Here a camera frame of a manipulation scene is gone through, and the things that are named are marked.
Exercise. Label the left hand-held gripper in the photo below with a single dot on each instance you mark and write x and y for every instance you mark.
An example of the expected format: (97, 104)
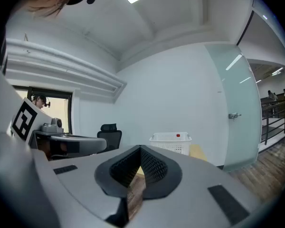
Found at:
(23, 120)

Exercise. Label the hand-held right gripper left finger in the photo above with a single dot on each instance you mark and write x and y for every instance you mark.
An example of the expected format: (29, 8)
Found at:
(85, 174)

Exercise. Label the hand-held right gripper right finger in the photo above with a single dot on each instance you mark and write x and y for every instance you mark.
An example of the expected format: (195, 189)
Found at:
(192, 193)

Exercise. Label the white plastic basket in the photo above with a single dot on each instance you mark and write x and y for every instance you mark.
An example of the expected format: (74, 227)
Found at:
(171, 146)

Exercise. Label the black mesh office chair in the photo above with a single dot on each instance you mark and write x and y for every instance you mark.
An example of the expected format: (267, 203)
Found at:
(110, 136)

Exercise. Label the frosted glass door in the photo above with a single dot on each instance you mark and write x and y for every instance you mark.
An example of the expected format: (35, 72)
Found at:
(240, 139)

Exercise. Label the white ceiling moulding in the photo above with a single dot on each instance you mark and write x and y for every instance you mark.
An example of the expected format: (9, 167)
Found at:
(61, 65)

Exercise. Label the black metal railing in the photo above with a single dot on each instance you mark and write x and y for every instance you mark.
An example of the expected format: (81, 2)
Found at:
(265, 129)

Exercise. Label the grey gripper-mounted camera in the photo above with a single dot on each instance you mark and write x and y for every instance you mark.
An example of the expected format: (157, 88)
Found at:
(52, 126)

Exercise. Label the black window frame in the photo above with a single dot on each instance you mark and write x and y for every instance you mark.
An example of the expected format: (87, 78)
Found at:
(50, 93)

